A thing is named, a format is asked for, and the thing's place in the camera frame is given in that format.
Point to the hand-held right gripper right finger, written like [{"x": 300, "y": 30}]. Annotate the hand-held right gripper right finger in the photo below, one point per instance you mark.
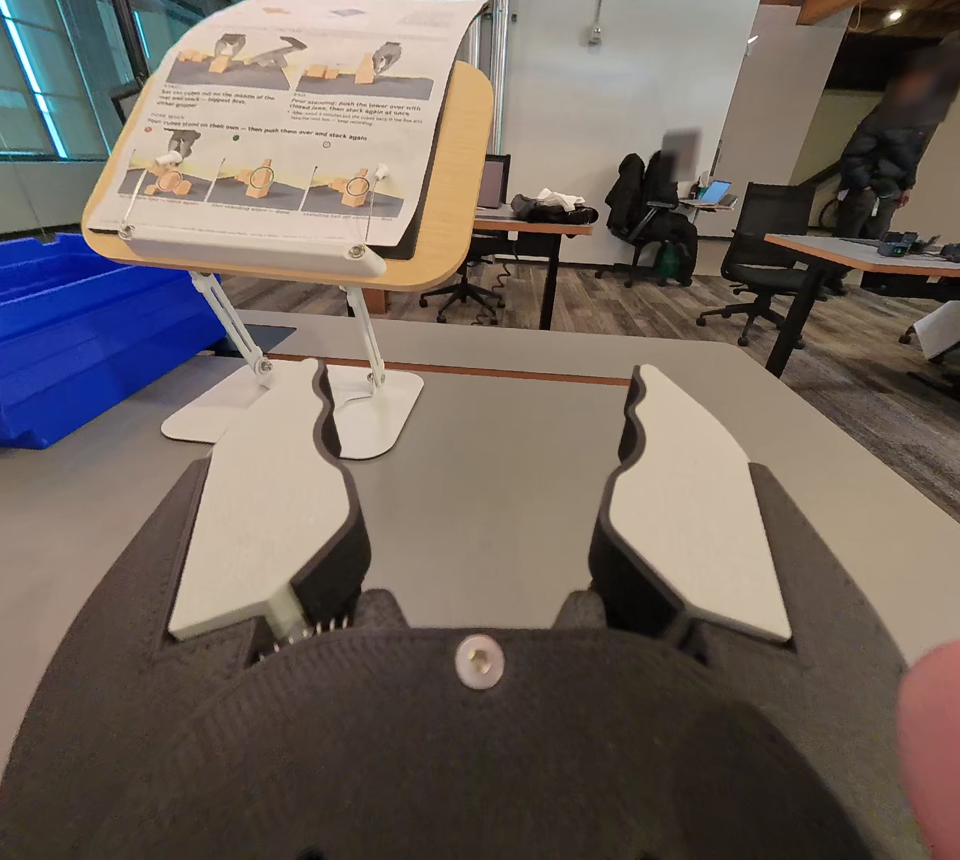
[{"x": 697, "y": 522}]

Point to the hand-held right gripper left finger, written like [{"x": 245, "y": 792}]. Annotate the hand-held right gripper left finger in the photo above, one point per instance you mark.
[{"x": 247, "y": 515}]

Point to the blue plastic bin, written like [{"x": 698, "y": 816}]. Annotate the blue plastic bin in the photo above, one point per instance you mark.
[{"x": 75, "y": 335}]

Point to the person's right hand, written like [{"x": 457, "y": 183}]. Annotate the person's right hand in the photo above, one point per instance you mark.
[{"x": 934, "y": 747}]

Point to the green bag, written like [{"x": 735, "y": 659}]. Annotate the green bag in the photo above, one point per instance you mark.
[{"x": 679, "y": 264}]

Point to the wooden edged office desk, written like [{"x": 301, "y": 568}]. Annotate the wooden edged office desk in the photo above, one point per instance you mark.
[
  {"x": 525, "y": 230},
  {"x": 840, "y": 252}
]

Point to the black mesh office chair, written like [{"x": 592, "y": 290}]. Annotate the black mesh office chair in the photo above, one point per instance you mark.
[{"x": 772, "y": 222}]

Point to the white paper sheet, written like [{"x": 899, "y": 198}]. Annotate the white paper sheet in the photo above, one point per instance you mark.
[{"x": 941, "y": 331}]

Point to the open laptop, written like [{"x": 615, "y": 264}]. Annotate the open laptop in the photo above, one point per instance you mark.
[{"x": 718, "y": 192}]

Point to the black jacket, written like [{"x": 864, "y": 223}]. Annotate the black jacket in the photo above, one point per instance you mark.
[{"x": 624, "y": 192}]

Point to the black bag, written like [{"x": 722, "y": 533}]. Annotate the black bag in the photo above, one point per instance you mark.
[{"x": 555, "y": 213}]

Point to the black electronic device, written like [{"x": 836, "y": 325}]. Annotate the black electronic device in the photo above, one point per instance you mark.
[{"x": 904, "y": 246}]

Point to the white crumpled cloth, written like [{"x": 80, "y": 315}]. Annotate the white crumpled cloth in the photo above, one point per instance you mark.
[{"x": 561, "y": 198}]

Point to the wooden document stand white legs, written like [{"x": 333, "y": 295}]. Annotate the wooden document stand white legs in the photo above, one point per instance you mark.
[{"x": 454, "y": 200}]

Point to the dark laptop screen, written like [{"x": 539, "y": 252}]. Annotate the dark laptop screen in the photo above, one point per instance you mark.
[{"x": 493, "y": 181}]

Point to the printed instruction sheet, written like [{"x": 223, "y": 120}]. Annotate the printed instruction sheet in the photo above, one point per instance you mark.
[{"x": 300, "y": 117}]

